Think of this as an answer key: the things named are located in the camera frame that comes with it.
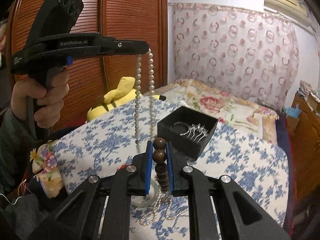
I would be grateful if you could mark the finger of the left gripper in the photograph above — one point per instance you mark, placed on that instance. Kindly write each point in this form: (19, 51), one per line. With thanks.
(129, 47)

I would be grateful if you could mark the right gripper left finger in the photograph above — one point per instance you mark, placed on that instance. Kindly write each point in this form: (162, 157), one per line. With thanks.
(99, 208)

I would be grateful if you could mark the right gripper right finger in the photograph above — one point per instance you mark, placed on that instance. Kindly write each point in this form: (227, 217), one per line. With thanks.
(218, 207)

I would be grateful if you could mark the dark sleeve forearm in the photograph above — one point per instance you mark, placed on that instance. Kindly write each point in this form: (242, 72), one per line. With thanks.
(16, 144)

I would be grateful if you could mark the black jewelry box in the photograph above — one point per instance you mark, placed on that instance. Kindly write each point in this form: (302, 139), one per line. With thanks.
(177, 122)

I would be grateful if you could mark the person's left hand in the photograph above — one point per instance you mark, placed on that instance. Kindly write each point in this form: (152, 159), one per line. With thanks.
(50, 101)

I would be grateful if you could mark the yellow pikachu plush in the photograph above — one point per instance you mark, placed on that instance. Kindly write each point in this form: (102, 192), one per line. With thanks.
(125, 92)

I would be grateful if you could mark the small pearl strand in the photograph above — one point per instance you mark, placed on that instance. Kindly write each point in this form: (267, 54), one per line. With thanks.
(162, 198)

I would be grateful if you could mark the blue floral white cloth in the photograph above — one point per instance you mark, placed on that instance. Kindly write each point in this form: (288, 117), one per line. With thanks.
(101, 146)

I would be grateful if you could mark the silver hair comb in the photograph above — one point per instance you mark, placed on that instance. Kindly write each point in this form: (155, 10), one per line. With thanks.
(195, 133)

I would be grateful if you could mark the wooden side cabinet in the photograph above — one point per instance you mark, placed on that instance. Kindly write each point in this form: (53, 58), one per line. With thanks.
(304, 140)

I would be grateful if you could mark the blue paper bag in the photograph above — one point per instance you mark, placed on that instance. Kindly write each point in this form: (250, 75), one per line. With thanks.
(293, 111)

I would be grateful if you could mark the pink circle patterned curtain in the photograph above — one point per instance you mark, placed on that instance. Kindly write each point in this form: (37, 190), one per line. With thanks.
(249, 54)

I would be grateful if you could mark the white air conditioner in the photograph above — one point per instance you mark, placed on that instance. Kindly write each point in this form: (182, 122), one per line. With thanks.
(292, 8)

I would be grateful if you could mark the black phone camera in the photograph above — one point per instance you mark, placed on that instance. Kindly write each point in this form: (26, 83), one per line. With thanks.
(54, 17)

